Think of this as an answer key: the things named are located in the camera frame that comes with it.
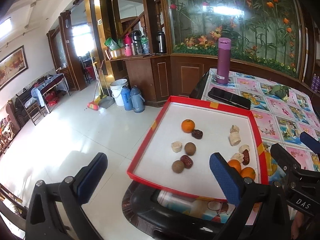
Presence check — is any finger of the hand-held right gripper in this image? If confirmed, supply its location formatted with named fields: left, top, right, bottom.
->
left=299, top=131, right=320, bottom=156
left=270, top=143, right=302, bottom=173

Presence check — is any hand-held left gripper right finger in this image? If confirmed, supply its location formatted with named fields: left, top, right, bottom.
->
left=209, top=152, right=293, bottom=240

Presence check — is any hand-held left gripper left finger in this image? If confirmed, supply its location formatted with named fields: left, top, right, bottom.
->
left=25, top=152, right=109, bottom=240

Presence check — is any orange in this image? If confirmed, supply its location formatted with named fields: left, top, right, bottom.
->
left=181, top=119, right=195, bottom=133
left=228, top=159, right=242, bottom=174
left=240, top=167, right=256, bottom=181

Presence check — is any brown longan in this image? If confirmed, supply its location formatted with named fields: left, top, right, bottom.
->
left=184, top=142, right=197, bottom=155
left=172, top=160, right=185, bottom=173

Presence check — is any red box with white inside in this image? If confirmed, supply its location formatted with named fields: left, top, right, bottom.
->
left=127, top=95, right=269, bottom=203

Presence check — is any person's right hand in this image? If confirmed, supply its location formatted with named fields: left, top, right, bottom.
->
left=291, top=210, right=319, bottom=240

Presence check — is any printed pink tablecloth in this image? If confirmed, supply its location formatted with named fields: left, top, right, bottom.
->
left=200, top=68, right=320, bottom=183

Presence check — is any green leafy vegetable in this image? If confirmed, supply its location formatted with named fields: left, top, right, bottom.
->
left=271, top=85, right=290, bottom=102

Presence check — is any grey dustpan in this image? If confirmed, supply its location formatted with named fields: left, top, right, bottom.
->
left=98, top=67, right=115, bottom=109

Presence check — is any black smartphone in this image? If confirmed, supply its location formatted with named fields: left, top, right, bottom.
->
left=208, top=87, right=251, bottom=110

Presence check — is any blue thermos jug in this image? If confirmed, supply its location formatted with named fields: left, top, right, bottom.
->
left=121, top=85, right=131, bottom=111

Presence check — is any wooden chair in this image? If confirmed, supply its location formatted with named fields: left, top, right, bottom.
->
left=16, top=92, right=45, bottom=126

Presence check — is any white plastic bucket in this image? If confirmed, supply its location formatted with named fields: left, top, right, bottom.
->
left=110, top=79, right=128, bottom=107

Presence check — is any grey-blue thermos jug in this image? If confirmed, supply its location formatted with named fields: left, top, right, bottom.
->
left=129, top=85, right=145, bottom=113

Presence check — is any dark wooden desk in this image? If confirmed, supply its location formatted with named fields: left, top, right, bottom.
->
left=31, top=73, right=70, bottom=113

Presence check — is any purple thermos bottle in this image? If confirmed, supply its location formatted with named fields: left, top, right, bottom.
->
left=216, top=37, right=232, bottom=85

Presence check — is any wooden counter cabinet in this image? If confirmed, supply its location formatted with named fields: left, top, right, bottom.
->
left=106, top=52, right=209, bottom=108

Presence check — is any yellow cardboard box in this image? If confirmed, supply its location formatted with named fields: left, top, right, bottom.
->
left=109, top=49, right=125, bottom=59

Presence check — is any green plastic bag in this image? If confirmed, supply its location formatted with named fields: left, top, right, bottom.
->
left=104, top=37, right=124, bottom=51

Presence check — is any black thermos flask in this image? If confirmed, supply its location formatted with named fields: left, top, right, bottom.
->
left=131, top=30, right=143, bottom=55

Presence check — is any glass panel with bamboo flowers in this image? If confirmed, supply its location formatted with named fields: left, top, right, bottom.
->
left=164, top=0, right=304, bottom=77

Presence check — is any dark thermos flask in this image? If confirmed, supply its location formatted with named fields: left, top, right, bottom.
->
left=157, top=31, right=167, bottom=54

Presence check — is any broom with wooden handle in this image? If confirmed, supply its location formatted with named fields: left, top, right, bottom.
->
left=87, top=60, right=104, bottom=111

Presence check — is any framed wall painting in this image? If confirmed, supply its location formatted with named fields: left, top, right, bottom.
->
left=0, top=45, right=28, bottom=90

